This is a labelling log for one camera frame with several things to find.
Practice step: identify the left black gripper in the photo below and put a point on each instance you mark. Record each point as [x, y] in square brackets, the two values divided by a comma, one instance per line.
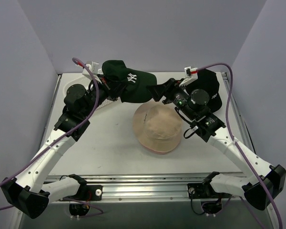
[113, 88]

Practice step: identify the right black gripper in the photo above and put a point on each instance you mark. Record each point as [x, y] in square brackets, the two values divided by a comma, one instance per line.
[167, 90]

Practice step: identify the dark green baseball cap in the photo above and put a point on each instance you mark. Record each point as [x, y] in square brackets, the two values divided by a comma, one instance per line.
[136, 82]

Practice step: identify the beige bucket hat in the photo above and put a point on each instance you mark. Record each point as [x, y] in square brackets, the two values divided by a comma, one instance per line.
[157, 126]

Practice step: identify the black baseball cap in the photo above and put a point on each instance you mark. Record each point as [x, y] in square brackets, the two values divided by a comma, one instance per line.
[207, 81]

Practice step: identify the pink bucket hat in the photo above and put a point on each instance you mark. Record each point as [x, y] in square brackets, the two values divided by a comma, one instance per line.
[158, 152]

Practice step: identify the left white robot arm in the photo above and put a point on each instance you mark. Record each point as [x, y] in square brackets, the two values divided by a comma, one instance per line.
[27, 190]

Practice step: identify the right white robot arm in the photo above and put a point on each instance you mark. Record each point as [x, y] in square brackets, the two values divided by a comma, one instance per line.
[261, 181]

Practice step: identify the white perforated plastic basket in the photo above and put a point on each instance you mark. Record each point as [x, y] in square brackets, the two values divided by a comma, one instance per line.
[85, 82]

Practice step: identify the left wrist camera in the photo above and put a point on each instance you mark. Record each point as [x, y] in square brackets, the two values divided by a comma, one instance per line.
[94, 67]

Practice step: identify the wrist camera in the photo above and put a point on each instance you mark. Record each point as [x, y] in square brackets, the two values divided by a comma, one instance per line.
[191, 74]
[94, 67]

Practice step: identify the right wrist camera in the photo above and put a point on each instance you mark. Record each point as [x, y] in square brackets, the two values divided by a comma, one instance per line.
[191, 74]

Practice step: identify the aluminium front rail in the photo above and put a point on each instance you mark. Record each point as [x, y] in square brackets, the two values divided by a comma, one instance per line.
[144, 188]

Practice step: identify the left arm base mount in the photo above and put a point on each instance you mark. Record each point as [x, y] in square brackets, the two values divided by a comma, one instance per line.
[82, 198]

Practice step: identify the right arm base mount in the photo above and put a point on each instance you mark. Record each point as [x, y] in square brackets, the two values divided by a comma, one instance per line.
[205, 193]

